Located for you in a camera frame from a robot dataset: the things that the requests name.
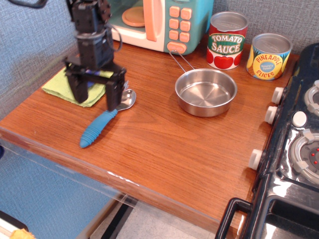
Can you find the small steel saucepan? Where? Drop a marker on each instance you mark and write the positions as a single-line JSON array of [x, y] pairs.
[[205, 92]]

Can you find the green folded cloth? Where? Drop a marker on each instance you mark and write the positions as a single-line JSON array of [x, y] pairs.
[[58, 86]]

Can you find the black toy stove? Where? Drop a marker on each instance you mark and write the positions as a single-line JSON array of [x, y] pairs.
[[285, 202]]

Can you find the teal toy microwave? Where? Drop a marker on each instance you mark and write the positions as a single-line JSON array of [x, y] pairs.
[[161, 25]]

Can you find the blue handled metal spoon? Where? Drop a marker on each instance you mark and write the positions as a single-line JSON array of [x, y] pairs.
[[95, 128]]

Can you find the tomato sauce can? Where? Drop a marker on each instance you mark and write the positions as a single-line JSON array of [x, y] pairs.
[[226, 38]]

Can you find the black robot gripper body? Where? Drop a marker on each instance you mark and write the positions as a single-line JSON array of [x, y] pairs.
[[96, 54]]

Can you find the white stove knob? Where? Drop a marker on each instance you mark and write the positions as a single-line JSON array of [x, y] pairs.
[[270, 114], [255, 158], [277, 95]]

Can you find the purple toy eggplant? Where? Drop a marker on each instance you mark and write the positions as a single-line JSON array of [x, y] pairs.
[[92, 78]]

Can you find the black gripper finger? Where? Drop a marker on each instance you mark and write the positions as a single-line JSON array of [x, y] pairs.
[[113, 91], [78, 87]]

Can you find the pineapple slices can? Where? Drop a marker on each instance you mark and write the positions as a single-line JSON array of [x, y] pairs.
[[269, 54]]

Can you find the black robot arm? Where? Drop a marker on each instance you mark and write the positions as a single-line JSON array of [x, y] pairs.
[[90, 17]]

